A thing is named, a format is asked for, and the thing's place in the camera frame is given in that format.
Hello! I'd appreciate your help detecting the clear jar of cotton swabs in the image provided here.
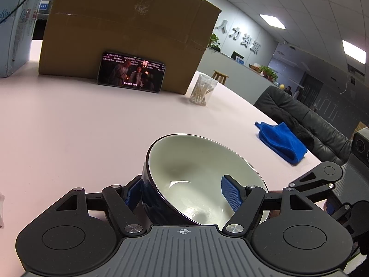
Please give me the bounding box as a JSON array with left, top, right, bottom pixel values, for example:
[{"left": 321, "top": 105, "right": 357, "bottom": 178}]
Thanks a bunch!
[{"left": 189, "top": 73, "right": 219, "bottom": 107}]

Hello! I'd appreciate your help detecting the brown cardboard box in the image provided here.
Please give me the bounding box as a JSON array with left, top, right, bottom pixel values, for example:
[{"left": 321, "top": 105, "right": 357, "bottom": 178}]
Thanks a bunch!
[{"left": 38, "top": 0, "right": 222, "bottom": 96}]

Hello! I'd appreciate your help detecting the ceiling light panel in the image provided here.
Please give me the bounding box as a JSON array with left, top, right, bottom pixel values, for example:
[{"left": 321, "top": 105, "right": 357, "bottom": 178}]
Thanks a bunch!
[
  {"left": 342, "top": 39, "right": 367, "bottom": 64},
  {"left": 259, "top": 13, "right": 287, "bottom": 30}
]

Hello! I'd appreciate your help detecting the light blue carton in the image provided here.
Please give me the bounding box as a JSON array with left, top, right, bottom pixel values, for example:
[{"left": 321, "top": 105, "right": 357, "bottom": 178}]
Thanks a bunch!
[{"left": 0, "top": 0, "right": 56, "bottom": 78}]

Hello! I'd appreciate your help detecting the white reception counter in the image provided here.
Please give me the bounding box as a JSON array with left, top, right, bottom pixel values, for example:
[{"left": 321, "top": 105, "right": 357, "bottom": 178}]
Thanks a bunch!
[{"left": 197, "top": 47, "right": 279, "bottom": 90}]

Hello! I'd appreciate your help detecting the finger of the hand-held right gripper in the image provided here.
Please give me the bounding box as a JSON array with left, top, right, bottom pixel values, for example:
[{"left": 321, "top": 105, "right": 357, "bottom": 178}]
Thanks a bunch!
[
  {"left": 326, "top": 201, "right": 369, "bottom": 256},
  {"left": 288, "top": 166, "right": 337, "bottom": 203}
]

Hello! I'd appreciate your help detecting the green potted plant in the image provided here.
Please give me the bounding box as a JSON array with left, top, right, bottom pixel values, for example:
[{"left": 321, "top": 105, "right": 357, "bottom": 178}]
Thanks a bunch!
[
  {"left": 259, "top": 65, "right": 279, "bottom": 83},
  {"left": 208, "top": 33, "right": 221, "bottom": 53}
]

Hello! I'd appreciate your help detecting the computer monitor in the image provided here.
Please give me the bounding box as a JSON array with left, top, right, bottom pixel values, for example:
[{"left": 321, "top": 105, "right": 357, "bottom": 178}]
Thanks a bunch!
[{"left": 231, "top": 51, "right": 245, "bottom": 66}]

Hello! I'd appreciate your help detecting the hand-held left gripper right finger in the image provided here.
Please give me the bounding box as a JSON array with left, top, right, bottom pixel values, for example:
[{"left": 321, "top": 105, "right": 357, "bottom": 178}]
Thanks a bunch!
[{"left": 221, "top": 174, "right": 316, "bottom": 236}]

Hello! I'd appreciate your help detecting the wooden stool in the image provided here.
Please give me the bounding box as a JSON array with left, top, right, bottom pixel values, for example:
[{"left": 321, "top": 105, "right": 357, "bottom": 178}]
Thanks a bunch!
[{"left": 212, "top": 70, "right": 229, "bottom": 86}]

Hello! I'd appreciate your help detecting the blue cloth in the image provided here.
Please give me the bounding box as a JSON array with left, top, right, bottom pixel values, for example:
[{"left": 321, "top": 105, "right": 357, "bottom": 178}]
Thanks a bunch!
[{"left": 254, "top": 121, "right": 308, "bottom": 167}]

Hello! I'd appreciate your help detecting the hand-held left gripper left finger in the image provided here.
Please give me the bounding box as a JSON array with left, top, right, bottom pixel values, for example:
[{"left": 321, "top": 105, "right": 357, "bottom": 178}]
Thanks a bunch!
[{"left": 54, "top": 175, "right": 145, "bottom": 236}]

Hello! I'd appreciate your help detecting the white bowl with dark outside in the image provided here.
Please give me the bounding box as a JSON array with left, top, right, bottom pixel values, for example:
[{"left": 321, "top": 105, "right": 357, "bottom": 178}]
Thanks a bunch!
[{"left": 141, "top": 133, "right": 270, "bottom": 226}]

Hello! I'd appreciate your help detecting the black leather sofa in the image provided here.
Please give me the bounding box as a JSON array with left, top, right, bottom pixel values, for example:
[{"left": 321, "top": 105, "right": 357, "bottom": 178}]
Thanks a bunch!
[{"left": 253, "top": 85, "right": 354, "bottom": 167}]

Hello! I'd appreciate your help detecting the black smartphone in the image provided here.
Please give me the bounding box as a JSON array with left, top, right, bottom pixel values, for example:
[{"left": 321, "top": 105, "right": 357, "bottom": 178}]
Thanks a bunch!
[{"left": 97, "top": 51, "right": 167, "bottom": 94}]

